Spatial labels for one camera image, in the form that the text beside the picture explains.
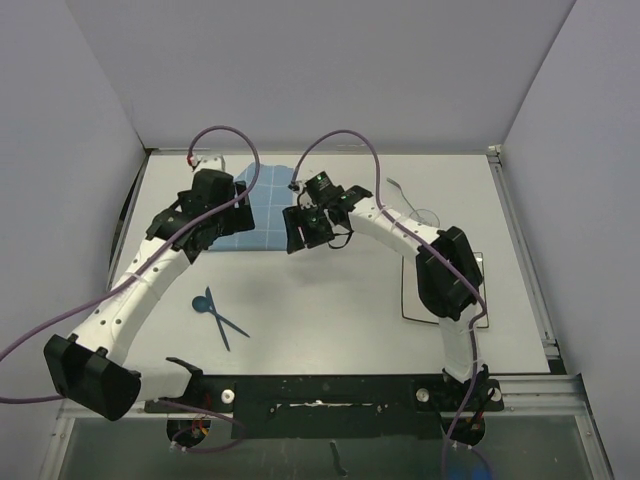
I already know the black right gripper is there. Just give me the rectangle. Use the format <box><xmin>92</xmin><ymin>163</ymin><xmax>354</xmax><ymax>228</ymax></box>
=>
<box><xmin>285</xmin><ymin>202</ymin><xmax>334</xmax><ymax>254</ymax></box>

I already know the blue checked cloth napkin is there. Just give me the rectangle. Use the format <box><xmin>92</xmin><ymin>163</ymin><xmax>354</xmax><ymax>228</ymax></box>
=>
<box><xmin>209</xmin><ymin>165</ymin><xmax>294</xmax><ymax>251</ymax></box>

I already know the square white plate black rim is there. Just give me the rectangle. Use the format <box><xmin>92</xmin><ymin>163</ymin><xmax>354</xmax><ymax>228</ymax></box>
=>
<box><xmin>399</xmin><ymin>250</ymin><xmax>490</xmax><ymax>330</ymax></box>

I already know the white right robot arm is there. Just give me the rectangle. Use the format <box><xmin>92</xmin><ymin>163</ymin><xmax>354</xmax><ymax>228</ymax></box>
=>
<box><xmin>283</xmin><ymin>172</ymin><xmax>486</xmax><ymax>409</ymax></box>

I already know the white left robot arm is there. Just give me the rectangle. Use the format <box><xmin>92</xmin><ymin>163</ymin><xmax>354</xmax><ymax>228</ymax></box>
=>
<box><xmin>44</xmin><ymin>169</ymin><xmax>255</xmax><ymax>421</ymax></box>

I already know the dark blue plastic knife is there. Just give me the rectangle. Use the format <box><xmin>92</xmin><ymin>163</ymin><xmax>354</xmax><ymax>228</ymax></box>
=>
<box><xmin>205</xmin><ymin>286</ymin><xmax>231</xmax><ymax>352</ymax></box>

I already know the dark blue plastic spoon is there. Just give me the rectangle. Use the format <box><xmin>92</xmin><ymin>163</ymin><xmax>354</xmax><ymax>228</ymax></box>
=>
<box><xmin>192</xmin><ymin>296</ymin><xmax>250</xmax><ymax>337</ymax></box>

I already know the silver metal fork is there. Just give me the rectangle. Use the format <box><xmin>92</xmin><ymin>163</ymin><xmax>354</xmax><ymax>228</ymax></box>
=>
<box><xmin>386</xmin><ymin>177</ymin><xmax>416</xmax><ymax>213</ymax></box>

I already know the clear wine glass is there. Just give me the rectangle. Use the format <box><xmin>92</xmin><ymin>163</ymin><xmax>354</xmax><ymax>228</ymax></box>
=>
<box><xmin>409</xmin><ymin>209</ymin><xmax>441</xmax><ymax>229</ymax></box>

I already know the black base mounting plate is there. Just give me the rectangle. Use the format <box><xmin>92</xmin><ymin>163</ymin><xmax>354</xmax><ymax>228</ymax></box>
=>
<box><xmin>144</xmin><ymin>373</ymin><xmax>504</xmax><ymax>441</ymax></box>

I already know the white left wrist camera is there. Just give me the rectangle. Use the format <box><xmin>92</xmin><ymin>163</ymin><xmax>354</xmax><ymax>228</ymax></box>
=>
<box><xmin>188</xmin><ymin>154</ymin><xmax>226</xmax><ymax>173</ymax></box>

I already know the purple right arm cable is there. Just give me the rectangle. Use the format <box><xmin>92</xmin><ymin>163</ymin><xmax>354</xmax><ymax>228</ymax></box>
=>
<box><xmin>292</xmin><ymin>130</ymin><xmax>489</xmax><ymax>451</ymax></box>

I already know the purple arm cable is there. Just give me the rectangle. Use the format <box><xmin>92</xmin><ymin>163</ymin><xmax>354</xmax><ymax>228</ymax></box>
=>
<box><xmin>292</xmin><ymin>130</ymin><xmax>489</xmax><ymax>451</ymax></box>
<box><xmin>0</xmin><ymin>125</ymin><xmax>261</xmax><ymax>404</ymax></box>

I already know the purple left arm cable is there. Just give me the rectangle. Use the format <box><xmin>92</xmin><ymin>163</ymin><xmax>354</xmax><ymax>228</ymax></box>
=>
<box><xmin>0</xmin><ymin>125</ymin><xmax>261</xmax><ymax>404</ymax></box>

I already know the aluminium frame rail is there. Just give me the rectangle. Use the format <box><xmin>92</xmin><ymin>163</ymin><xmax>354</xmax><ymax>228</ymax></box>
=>
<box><xmin>487</xmin><ymin>144</ymin><xmax>613</xmax><ymax>479</ymax></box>

